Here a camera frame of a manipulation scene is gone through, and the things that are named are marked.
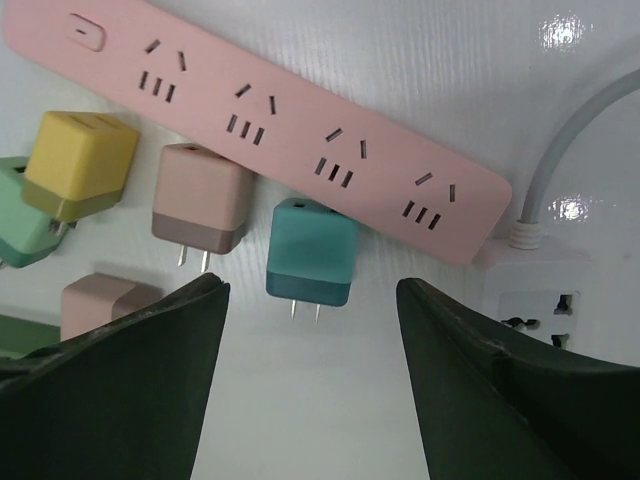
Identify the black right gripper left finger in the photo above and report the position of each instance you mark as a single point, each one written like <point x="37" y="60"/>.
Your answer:
<point x="123" y="401"/>

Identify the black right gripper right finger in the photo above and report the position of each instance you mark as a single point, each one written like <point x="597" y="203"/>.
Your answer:
<point x="493" y="403"/>

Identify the pink USB charger plug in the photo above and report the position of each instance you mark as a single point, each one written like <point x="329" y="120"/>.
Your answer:
<point x="202" y="201"/>

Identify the teal USB charger plug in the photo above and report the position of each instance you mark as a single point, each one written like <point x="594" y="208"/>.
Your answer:
<point x="312" y="254"/>

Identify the yellow USB charger plug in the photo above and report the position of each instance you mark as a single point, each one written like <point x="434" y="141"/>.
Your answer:
<point x="79" y="164"/>

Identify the mint green charger plug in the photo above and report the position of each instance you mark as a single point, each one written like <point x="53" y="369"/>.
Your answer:
<point x="28" y="235"/>

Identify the green power strip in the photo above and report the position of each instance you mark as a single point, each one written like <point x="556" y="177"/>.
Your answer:
<point x="19" y="337"/>

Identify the white power strip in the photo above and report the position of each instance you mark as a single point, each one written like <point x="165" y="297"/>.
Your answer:
<point x="534" y="292"/>

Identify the pink power strip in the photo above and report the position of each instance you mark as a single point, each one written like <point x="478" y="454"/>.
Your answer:
<point x="266" y="119"/>

